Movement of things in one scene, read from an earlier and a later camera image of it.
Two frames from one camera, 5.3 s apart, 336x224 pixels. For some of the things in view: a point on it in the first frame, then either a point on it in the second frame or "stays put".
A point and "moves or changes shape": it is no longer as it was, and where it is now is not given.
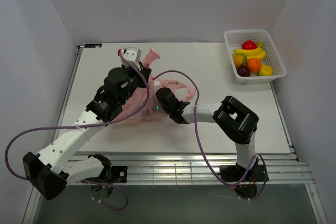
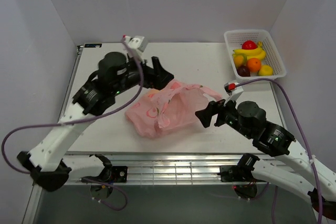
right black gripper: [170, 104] to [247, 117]
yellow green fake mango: [239, 59] stays put
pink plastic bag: [144, 106] moves or changes shape
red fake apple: [249, 45] stays put
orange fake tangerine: [253, 64] stays put
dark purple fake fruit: [243, 71] stays put
